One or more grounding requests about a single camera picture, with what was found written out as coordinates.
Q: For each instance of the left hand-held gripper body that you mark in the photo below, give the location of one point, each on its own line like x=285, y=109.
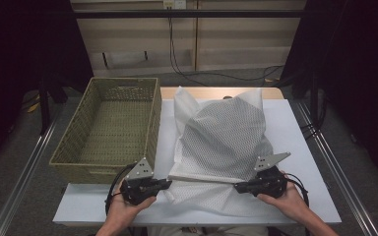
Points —
x=139, y=190

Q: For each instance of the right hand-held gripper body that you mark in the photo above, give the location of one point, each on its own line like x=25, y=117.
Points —
x=270, y=185

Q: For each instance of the white mesh laundry bag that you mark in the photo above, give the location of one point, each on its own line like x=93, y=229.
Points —
x=223, y=137

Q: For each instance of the green woven basket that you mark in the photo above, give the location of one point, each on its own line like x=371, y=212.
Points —
x=111, y=131

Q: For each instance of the person's right hand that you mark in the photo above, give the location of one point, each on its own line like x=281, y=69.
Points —
x=288, y=205

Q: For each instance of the person's left hand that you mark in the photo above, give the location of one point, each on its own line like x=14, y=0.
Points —
x=123, y=211

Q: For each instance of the white table cover sheet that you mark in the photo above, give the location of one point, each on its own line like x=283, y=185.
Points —
x=85, y=205

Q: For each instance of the black metal stand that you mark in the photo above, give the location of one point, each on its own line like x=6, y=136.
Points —
x=44, y=108
x=314, y=98

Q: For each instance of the black curtain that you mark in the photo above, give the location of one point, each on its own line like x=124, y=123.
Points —
x=357, y=82
x=19, y=65

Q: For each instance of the yellow floor tape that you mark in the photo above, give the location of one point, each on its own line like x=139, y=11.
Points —
x=32, y=106

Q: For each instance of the black horizontal metal bar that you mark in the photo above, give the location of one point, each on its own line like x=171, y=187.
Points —
x=177, y=13

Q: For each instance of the metal floor rail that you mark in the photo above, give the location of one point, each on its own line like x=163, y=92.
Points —
x=334, y=164
x=23, y=180

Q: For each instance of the white wall outlet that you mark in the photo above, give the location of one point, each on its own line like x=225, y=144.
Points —
x=174, y=4

